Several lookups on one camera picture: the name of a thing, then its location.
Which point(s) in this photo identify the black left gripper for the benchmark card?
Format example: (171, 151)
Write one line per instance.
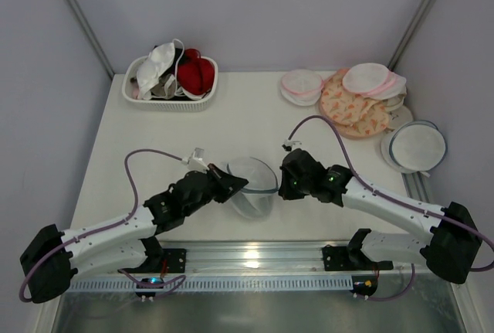
(221, 182)

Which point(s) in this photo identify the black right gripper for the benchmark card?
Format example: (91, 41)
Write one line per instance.
(295, 174)

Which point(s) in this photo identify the white mesh laundry bag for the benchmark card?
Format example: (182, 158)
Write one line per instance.
(255, 200)

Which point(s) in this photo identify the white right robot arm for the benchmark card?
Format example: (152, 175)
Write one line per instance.
(444, 239)

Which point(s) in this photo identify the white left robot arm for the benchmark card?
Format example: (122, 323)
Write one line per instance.
(127, 243)

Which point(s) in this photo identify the orange floral laundry bag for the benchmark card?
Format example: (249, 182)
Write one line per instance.
(354, 116)

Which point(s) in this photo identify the pink trimmed bag left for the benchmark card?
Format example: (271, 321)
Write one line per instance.
(301, 87)

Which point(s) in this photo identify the pink trimmed bag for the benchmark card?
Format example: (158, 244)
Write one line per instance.
(301, 87)
(374, 80)

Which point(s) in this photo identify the beige bra in basket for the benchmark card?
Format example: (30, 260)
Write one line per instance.
(167, 88)

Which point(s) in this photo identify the red bra in basket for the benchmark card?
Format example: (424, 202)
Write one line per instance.
(196, 74)

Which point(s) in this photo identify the grey trimmed laundry bag stack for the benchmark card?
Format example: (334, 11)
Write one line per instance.
(415, 147)

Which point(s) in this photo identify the pink trimmed bag right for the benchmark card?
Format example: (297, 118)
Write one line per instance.
(374, 80)

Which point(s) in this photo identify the white bra in basket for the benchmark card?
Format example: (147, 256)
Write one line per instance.
(149, 72)

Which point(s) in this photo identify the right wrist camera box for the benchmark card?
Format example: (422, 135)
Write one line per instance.
(289, 145)

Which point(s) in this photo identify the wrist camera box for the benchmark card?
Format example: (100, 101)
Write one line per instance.
(289, 145)
(195, 161)

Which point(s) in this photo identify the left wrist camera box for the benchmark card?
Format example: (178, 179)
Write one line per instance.
(195, 161)

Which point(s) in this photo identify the aluminium mounting rail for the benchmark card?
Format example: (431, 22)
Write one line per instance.
(249, 258)

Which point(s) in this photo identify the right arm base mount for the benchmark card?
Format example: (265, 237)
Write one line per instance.
(339, 257)

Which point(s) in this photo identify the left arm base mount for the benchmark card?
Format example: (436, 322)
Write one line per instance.
(162, 260)

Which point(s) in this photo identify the grey slotted cable duct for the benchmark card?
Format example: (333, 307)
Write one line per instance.
(222, 284)

